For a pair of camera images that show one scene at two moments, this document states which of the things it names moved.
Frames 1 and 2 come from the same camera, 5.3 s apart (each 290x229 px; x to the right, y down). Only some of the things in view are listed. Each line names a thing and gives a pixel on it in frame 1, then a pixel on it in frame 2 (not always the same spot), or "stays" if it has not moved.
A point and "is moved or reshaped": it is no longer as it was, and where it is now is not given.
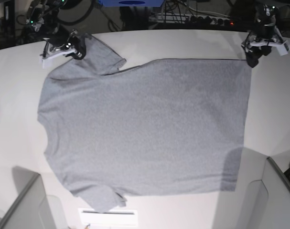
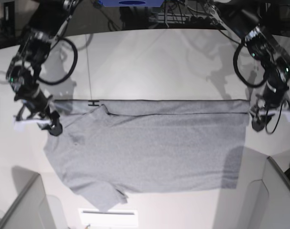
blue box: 131,3 stays
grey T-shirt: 164,127 is moved or reshaped
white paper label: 90,217 stays
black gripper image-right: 262,32 to 275,89
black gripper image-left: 60,38 to 37,102
